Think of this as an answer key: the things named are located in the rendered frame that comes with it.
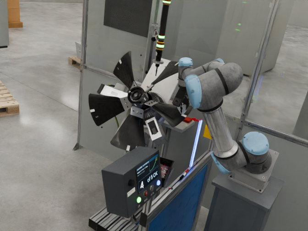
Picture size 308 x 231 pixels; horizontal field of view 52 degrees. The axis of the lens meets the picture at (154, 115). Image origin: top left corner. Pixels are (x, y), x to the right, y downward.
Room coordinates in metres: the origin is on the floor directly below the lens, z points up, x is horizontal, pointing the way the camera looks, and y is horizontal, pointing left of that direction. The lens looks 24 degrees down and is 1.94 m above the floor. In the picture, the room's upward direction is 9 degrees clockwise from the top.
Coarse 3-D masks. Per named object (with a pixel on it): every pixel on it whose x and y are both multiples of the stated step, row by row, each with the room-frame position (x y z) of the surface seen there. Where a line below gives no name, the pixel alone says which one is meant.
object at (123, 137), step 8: (128, 120) 1.79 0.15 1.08; (136, 120) 1.82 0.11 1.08; (120, 128) 1.75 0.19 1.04; (128, 128) 1.76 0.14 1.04; (136, 128) 1.78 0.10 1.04; (120, 136) 1.72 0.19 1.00; (128, 136) 1.73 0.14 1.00; (136, 136) 1.75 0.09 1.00; (112, 144) 1.68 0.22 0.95; (120, 144) 1.69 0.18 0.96; (128, 144) 1.70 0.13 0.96; (136, 144) 1.72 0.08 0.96; (144, 144) 1.74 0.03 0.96
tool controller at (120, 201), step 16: (128, 160) 1.08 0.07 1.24; (144, 160) 1.09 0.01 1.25; (112, 176) 0.99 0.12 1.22; (128, 176) 0.99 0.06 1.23; (144, 176) 1.07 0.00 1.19; (160, 176) 1.17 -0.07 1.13; (112, 192) 0.98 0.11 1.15; (128, 192) 0.97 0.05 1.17; (112, 208) 0.98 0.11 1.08; (128, 208) 0.95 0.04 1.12
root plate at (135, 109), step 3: (132, 108) 1.86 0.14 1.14; (135, 108) 1.87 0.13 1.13; (138, 108) 1.88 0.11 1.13; (132, 111) 1.85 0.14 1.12; (135, 111) 1.86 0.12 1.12; (138, 111) 1.87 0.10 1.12; (141, 111) 1.88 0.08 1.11; (132, 114) 1.83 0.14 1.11; (135, 114) 1.84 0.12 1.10; (138, 114) 1.86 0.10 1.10; (141, 114) 1.87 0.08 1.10; (141, 117) 1.86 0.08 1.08
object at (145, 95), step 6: (132, 90) 1.91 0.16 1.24; (138, 90) 1.90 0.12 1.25; (132, 96) 1.88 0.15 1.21; (138, 96) 1.87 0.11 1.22; (144, 96) 1.86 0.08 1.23; (150, 96) 1.96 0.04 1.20; (132, 102) 1.85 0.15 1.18; (138, 102) 1.84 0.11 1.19; (144, 102) 1.87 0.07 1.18; (144, 108) 1.91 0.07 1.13
